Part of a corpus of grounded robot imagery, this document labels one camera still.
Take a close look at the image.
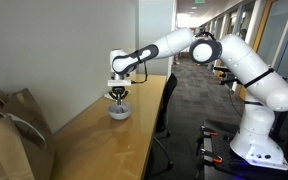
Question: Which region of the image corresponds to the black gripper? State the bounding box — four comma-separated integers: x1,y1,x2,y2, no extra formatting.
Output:
109,86,129,105

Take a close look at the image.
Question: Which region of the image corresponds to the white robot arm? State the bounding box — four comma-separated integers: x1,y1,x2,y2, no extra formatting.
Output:
108,28,288,170

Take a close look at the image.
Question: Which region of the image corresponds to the white ceramic bowl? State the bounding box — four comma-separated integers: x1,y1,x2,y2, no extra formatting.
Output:
108,102,132,120

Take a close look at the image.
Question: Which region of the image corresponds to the black office chair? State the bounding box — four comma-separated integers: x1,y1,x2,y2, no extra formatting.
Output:
145,74,178,178

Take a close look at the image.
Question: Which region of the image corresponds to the brown paper bag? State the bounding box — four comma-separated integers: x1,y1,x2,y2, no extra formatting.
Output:
0,89,55,180

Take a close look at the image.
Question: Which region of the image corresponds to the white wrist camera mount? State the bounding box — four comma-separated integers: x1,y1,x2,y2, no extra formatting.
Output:
107,80,132,87

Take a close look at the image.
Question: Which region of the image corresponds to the orange handled clamp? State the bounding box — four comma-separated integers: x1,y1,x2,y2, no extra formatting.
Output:
200,126,218,137
200,149,223,164

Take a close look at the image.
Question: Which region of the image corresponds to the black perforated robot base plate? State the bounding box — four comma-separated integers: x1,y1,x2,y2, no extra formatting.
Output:
200,119,288,180

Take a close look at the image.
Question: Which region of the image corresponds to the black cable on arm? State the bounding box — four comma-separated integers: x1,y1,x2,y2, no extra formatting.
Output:
218,66,276,89

